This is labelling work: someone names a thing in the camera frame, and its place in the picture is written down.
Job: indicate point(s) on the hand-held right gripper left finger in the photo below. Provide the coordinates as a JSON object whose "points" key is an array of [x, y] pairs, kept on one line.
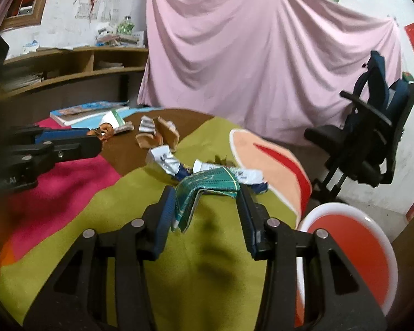
{"points": [[166, 215]]}

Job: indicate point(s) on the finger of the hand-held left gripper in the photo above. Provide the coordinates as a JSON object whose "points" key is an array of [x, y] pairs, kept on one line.
{"points": [[77, 147], [65, 133]]}

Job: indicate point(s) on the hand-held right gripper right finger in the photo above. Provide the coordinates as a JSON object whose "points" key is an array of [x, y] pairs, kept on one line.
{"points": [[245, 219]]}

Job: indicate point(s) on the orange brown wrapper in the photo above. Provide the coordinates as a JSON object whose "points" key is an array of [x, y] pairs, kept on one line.
{"points": [[101, 132]]}

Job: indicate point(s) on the dark wrapper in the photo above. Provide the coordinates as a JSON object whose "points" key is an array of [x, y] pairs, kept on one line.
{"points": [[252, 177]]}

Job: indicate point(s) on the green and white packet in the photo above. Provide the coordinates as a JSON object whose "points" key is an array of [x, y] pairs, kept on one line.
{"points": [[113, 117]]}

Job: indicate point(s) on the tan paper bag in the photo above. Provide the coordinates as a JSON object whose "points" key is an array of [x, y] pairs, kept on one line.
{"points": [[165, 132]]}

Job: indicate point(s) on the red basin with white rim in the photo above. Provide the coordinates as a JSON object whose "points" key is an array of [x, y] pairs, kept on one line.
{"points": [[345, 248]]}

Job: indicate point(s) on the thin blue cover book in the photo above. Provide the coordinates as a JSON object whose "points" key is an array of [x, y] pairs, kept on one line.
{"points": [[82, 110]]}

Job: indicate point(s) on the colourful printed blanket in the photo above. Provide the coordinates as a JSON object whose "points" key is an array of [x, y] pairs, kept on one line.
{"points": [[124, 196]]}

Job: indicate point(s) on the silver white crumpled wrapper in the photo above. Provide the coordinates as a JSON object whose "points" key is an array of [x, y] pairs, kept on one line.
{"points": [[164, 160]]}

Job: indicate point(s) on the white tube wrapper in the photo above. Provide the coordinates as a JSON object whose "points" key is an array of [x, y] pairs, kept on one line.
{"points": [[207, 165]]}

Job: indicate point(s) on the stack of papers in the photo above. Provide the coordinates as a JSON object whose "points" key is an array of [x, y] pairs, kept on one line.
{"points": [[20, 81]]}

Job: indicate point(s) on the white striped crumpled wrapper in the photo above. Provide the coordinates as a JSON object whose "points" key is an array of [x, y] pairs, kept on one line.
{"points": [[146, 124]]}

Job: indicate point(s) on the pile of books and boxes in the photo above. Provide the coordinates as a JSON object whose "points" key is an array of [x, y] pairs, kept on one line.
{"points": [[120, 38]]}

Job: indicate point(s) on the glass jar with green contents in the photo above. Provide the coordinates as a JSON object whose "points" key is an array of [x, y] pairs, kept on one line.
{"points": [[126, 26]]}

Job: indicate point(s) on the black office chair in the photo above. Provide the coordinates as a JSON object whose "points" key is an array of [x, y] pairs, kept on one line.
{"points": [[362, 144]]}

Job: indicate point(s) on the pink cloth backdrop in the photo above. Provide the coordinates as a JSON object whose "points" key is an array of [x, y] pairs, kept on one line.
{"points": [[262, 51]]}

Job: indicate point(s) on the dark blue backpack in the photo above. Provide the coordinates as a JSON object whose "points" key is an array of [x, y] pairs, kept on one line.
{"points": [[379, 76]]}

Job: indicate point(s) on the wooden wall shelf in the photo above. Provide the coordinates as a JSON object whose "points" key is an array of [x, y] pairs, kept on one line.
{"points": [[72, 69]]}

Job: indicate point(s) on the wooden picture frame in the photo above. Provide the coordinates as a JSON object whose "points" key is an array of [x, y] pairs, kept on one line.
{"points": [[27, 10]]}

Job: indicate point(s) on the small green wall item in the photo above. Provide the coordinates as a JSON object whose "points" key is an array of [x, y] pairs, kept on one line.
{"points": [[407, 76]]}

